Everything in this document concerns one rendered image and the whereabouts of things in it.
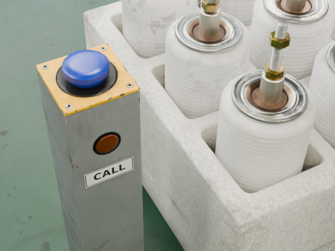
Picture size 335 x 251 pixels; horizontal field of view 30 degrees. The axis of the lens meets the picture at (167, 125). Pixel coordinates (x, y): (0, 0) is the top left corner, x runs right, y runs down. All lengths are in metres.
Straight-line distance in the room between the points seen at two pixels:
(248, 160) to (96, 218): 0.16
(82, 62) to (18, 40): 0.58
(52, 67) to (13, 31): 0.58
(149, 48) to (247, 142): 0.23
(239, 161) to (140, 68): 0.19
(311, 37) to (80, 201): 0.32
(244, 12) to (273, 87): 0.24
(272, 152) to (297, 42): 0.16
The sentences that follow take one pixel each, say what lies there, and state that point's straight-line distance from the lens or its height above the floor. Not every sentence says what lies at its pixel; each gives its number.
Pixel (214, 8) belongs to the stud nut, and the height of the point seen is 0.29.
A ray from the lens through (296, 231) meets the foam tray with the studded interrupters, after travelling 0.70.
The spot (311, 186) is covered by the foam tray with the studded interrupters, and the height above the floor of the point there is 0.18.
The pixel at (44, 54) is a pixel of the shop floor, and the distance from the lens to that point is 1.08.
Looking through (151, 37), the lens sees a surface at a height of 0.20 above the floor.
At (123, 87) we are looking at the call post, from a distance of 0.54.
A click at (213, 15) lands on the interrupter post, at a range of 0.68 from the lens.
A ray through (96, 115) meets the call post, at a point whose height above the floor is 0.30.
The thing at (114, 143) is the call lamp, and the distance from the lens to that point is 0.56.
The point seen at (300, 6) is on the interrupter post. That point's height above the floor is 0.26.
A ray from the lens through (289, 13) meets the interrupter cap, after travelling 0.74.
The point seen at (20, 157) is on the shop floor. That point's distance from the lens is 0.92.
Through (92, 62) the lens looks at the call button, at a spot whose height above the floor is 0.33.
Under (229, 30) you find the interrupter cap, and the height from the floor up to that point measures 0.25.
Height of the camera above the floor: 0.68
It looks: 46 degrees down
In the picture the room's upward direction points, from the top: 1 degrees clockwise
